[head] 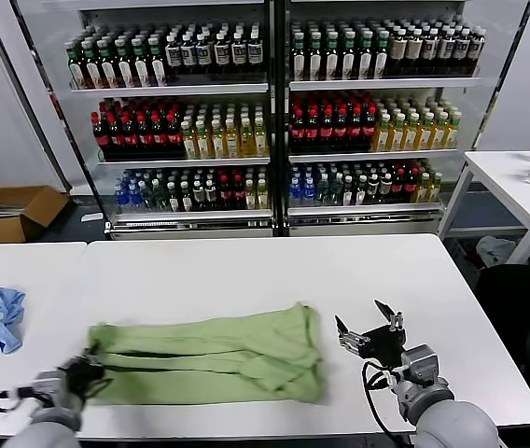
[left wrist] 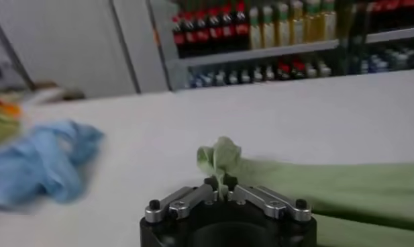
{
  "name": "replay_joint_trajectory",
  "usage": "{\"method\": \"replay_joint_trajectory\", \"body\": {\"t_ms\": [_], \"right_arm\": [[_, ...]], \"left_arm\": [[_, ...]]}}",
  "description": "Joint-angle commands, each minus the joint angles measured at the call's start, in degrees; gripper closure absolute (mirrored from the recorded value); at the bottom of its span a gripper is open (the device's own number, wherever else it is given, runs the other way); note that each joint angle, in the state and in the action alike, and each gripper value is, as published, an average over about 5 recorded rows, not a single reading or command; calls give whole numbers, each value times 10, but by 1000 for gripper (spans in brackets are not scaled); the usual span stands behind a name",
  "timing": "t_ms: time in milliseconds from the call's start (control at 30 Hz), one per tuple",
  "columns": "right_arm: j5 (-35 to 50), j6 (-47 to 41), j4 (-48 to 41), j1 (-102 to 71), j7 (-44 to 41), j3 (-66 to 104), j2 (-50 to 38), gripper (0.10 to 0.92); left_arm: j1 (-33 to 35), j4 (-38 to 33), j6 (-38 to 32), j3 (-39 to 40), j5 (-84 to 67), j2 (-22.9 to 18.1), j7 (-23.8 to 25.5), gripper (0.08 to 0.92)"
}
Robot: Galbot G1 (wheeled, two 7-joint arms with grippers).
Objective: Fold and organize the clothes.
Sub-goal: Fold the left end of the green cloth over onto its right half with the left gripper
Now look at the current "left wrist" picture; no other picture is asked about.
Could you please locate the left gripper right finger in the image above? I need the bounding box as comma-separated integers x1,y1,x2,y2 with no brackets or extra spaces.
226,174,312,223

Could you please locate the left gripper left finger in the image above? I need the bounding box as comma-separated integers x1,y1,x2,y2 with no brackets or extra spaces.
144,176,221,224

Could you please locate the light green printed t-shirt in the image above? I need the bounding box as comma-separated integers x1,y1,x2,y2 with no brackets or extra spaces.
196,136,414,247

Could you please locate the blue label water bottle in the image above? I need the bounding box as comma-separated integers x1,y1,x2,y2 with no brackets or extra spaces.
200,70,214,87
188,72,201,89

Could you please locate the green label water bottle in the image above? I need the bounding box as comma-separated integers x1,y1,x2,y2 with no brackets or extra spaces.
226,69,240,84
213,69,227,85

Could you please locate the cream label dark drink bottle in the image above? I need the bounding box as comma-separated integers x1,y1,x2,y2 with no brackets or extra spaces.
262,65,275,81

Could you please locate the red cap cola bottle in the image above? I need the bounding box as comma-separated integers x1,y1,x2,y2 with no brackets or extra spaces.
183,12,197,54
220,3,237,50
195,10,210,53
207,7,223,51
291,58,307,79
234,0,250,50
171,15,186,56
276,60,292,80

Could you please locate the crumpled light blue garment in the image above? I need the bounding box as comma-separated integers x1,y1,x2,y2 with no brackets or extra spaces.
0,119,105,211

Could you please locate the white beverage shelf unit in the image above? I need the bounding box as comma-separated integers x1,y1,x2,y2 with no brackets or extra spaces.
360,0,414,74
148,0,372,91

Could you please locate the open cooler door panel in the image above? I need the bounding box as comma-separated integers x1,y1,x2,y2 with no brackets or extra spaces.
107,0,176,95

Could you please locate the brown cardboard box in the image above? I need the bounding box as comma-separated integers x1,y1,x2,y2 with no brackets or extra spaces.
32,79,87,101

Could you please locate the orange green clothing pile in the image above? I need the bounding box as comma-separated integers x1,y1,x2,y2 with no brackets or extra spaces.
0,95,25,147

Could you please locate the dark slanted metal pole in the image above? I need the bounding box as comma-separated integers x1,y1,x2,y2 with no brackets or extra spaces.
0,11,37,92

